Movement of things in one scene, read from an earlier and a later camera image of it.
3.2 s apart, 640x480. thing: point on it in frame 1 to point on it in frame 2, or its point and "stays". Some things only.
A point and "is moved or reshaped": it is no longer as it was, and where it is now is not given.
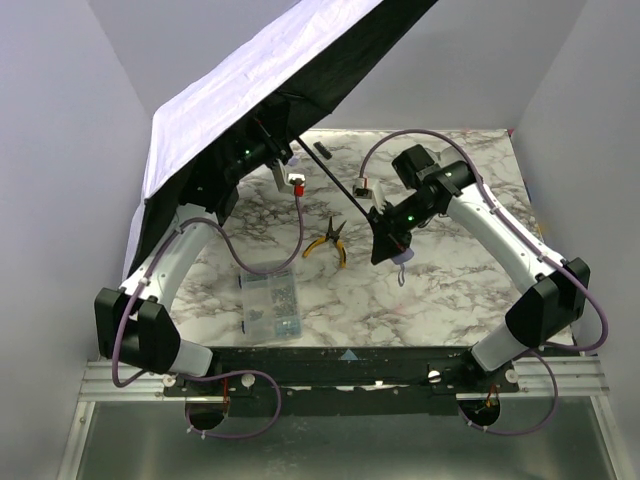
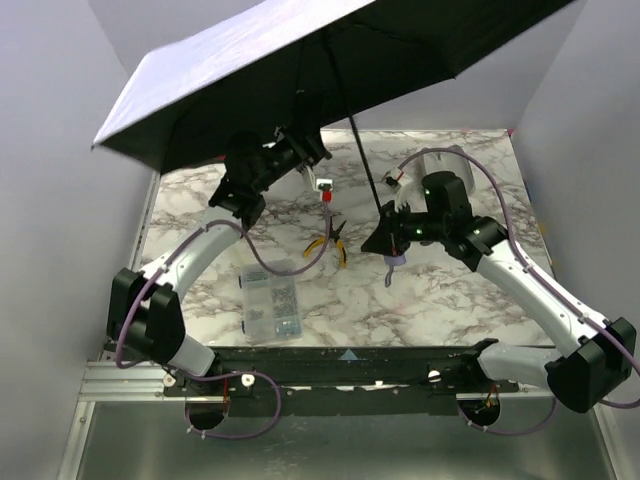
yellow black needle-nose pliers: (333, 235) stays
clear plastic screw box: (271, 306) stays
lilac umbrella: (283, 80) is moved or reshaped
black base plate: (344, 380) stays
